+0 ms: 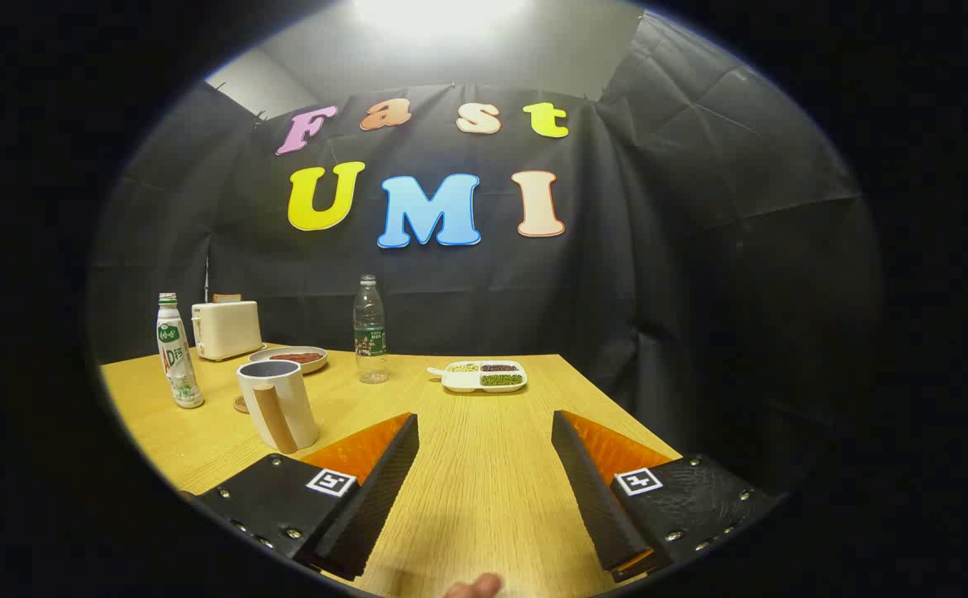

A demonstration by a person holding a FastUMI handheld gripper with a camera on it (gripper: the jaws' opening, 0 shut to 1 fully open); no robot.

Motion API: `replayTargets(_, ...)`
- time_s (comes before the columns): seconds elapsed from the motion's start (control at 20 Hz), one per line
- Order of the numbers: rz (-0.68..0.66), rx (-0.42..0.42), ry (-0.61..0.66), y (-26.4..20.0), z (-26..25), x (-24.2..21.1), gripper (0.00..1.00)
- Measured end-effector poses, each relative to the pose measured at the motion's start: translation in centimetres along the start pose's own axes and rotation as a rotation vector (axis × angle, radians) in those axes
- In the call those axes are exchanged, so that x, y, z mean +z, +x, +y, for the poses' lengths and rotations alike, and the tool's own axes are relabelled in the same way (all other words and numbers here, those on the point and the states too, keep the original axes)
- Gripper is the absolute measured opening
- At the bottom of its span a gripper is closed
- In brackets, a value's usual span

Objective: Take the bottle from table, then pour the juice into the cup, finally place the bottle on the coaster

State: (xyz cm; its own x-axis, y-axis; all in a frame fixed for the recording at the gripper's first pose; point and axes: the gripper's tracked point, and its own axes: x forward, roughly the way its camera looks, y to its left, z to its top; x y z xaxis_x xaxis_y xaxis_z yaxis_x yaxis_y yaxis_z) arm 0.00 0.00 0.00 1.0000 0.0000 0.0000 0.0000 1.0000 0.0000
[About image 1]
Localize white juice bottle green label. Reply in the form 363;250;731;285
156;292;204;409

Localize black backdrop cloth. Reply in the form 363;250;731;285
89;12;879;499

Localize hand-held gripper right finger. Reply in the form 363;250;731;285
552;410;777;583

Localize white cup with wooden handle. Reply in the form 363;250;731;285
236;359;320;454

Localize clear plastic water bottle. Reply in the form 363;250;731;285
353;275;390;385

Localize white divided dish with beans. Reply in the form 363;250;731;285
426;360;528;394

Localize round white plate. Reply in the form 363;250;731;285
248;346;328;375

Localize cream toaster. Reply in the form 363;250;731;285
191;299;264;361

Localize wooden table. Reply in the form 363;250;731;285
100;345;684;598

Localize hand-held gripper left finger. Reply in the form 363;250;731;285
193;413;420;582

